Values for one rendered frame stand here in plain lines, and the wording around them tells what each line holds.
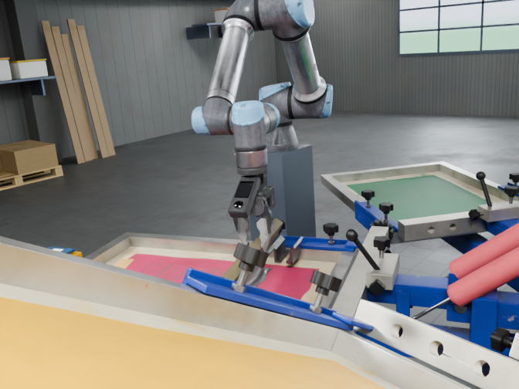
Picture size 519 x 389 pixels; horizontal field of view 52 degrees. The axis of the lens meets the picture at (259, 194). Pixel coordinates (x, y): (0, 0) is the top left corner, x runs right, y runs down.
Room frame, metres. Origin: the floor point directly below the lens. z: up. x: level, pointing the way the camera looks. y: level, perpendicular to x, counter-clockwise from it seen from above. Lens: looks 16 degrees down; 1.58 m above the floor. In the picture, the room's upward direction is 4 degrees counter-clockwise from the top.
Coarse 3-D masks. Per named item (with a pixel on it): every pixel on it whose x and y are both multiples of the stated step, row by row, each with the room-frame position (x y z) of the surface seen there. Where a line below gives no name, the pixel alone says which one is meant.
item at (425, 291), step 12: (396, 276) 1.12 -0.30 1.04; (408, 276) 1.12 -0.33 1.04; (420, 276) 1.12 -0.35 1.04; (432, 276) 1.11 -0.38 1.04; (396, 288) 1.08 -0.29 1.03; (408, 288) 1.08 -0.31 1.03; (420, 288) 1.07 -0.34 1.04; (432, 288) 1.06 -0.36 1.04; (444, 288) 1.05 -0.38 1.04; (372, 300) 1.10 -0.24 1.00; (384, 300) 1.09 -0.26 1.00; (420, 300) 1.07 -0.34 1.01; (432, 300) 1.06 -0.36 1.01
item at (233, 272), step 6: (276, 222) 1.39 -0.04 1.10; (282, 222) 1.41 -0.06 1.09; (276, 228) 1.36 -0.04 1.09; (276, 234) 1.40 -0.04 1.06; (258, 240) 1.26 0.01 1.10; (270, 240) 1.33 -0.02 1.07; (252, 246) 1.22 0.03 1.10; (258, 246) 1.23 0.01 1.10; (234, 264) 1.12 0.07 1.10; (228, 270) 1.09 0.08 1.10; (234, 270) 1.09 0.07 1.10; (240, 270) 1.10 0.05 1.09; (222, 276) 1.06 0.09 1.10; (228, 276) 1.06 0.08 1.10; (234, 276) 1.07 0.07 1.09
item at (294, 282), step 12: (132, 264) 1.52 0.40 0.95; (144, 264) 1.51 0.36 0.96; (180, 264) 1.49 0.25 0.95; (192, 264) 1.49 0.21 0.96; (204, 264) 1.48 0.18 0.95; (216, 264) 1.47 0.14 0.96; (228, 264) 1.47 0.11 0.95; (276, 276) 1.36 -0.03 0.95; (288, 276) 1.35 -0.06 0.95; (300, 276) 1.35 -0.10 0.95; (264, 288) 1.29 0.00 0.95; (276, 288) 1.29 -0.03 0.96; (288, 288) 1.28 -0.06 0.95; (300, 288) 1.28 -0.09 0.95
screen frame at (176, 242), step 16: (128, 240) 1.67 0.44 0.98; (144, 240) 1.66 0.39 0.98; (160, 240) 1.64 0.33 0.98; (176, 240) 1.61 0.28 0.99; (192, 240) 1.60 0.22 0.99; (208, 240) 1.59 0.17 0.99; (224, 240) 1.58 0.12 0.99; (240, 240) 1.57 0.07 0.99; (96, 256) 1.52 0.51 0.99; (112, 256) 1.58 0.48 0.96; (272, 256) 1.49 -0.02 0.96; (288, 256) 1.48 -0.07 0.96; (304, 256) 1.46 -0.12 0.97; (320, 256) 1.44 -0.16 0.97; (336, 256) 1.42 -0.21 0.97; (352, 256) 1.38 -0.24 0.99; (336, 272) 1.28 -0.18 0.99
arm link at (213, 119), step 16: (240, 0) 1.61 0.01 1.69; (240, 16) 1.58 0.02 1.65; (224, 32) 1.57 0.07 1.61; (240, 32) 1.55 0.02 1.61; (224, 48) 1.52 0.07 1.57; (240, 48) 1.52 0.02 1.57; (224, 64) 1.47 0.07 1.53; (240, 64) 1.50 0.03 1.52; (224, 80) 1.44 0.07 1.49; (208, 96) 1.42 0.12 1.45; (224, 96) 1.40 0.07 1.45; (192, 112) 1.39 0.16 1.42; (208, 112) 1.37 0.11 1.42; (224, 112) 1.36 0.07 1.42; (208, 128) 1.36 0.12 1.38; (224, 128) 1.35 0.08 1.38
